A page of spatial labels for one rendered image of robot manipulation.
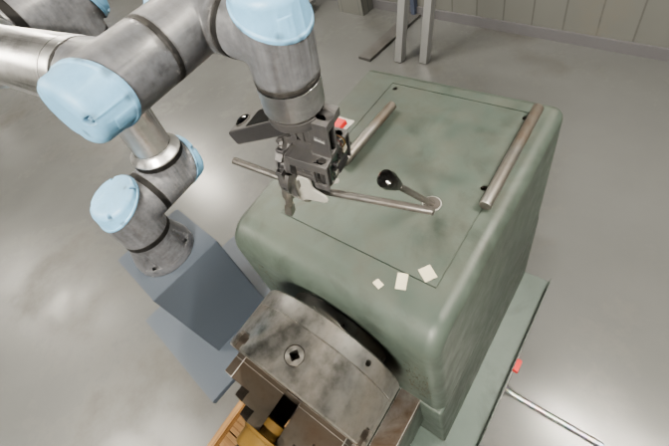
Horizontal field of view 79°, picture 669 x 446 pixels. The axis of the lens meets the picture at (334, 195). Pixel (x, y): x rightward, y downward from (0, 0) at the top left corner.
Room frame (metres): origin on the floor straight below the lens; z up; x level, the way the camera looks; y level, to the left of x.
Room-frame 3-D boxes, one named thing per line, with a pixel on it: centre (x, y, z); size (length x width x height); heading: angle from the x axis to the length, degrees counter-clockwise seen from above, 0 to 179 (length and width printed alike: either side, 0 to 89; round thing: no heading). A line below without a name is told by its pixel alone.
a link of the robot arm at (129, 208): (0.71, 0.45, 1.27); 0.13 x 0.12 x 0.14; 132
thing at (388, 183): (0.42, -0.09, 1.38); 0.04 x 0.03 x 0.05; 129
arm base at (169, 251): (0.71, 0.46, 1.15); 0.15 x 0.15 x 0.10
